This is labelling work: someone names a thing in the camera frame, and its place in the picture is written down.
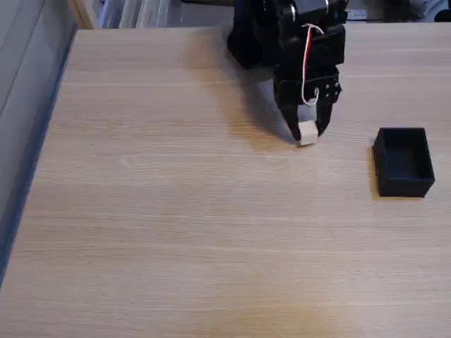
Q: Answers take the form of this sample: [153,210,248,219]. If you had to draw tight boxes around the white cube block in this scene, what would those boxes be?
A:
[297,120,319,147]

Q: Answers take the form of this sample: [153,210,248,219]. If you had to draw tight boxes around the black open box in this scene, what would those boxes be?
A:
[372,127,436,199]

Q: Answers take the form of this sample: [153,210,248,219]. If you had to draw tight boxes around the pale stacked panels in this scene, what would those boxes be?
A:
[97,0,185,29]

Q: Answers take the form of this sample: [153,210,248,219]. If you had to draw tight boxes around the light wooden board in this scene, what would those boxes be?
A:
[68,0,97,30]

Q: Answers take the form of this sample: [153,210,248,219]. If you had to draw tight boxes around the white and red cable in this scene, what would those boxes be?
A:
[300,22,326,108]

